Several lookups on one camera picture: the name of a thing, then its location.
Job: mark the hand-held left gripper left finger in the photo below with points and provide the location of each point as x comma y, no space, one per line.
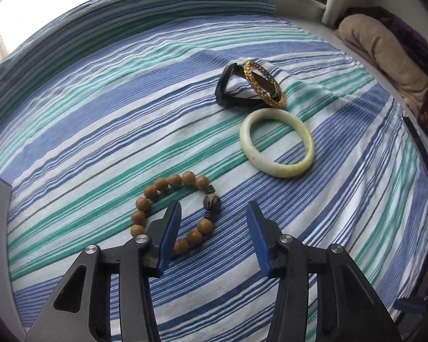
168,235

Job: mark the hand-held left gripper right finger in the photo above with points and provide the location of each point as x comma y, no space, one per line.
259,238

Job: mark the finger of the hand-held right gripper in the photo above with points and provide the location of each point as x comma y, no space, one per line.
410,305

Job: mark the pale jade bangle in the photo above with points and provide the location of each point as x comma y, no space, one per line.
248,149

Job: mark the blue green striped bedsheet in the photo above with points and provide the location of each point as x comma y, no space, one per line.
92,114

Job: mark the black wristband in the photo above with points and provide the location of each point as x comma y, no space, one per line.
221,85

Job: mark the gold filigree bangle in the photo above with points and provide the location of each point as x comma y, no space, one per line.
251,75

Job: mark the beige folded blanket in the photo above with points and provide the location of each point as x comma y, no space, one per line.
378,42

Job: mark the purple cloth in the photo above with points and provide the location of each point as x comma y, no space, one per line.
410,32

